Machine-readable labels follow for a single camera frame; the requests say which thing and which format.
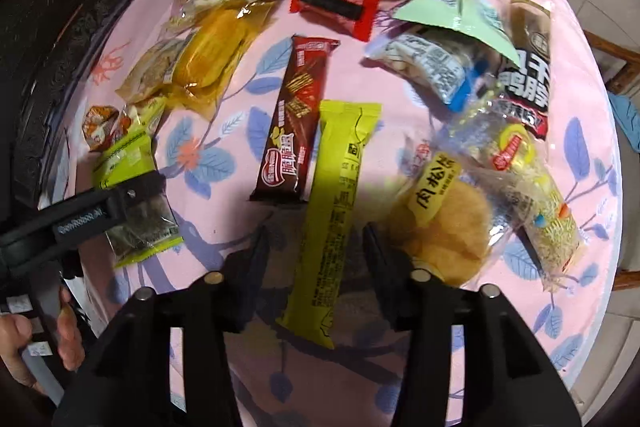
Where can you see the person's left hand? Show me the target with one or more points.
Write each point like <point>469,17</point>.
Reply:
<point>16,332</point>

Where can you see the brown chocolate wafer bar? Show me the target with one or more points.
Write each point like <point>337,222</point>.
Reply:
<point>295,116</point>

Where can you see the orange candy packet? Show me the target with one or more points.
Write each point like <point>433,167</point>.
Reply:
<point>102,126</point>

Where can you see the black duck neck packet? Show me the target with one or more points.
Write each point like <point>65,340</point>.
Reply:
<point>526,82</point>

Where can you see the clear sesame bar packet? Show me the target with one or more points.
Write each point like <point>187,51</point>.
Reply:
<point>505,154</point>

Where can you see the yellow transparent cake packet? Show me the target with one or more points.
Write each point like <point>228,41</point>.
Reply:
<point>205,67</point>

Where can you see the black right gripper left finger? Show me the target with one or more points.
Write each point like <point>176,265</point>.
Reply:
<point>162,360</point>

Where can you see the mint green snack packet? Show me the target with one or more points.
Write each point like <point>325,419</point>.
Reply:
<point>477,19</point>

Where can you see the pink patterned tablecloth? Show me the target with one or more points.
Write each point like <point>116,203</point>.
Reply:
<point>318,351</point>

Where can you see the brown cookie packet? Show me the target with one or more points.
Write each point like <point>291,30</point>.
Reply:
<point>148,74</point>

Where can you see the blue cloth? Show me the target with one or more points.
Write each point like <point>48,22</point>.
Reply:
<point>627,117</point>

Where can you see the pork floss bun packet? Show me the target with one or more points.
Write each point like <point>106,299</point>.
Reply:
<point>452,218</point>

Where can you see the green seaweed snack packet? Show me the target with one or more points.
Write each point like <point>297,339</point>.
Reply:
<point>149,226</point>

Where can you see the lime green snack bar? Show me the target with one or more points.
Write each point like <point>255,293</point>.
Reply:
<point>346,128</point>

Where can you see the white blue snack packet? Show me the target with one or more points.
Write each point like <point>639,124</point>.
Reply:
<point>444,61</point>

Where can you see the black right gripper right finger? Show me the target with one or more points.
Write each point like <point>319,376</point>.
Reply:
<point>508,378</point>

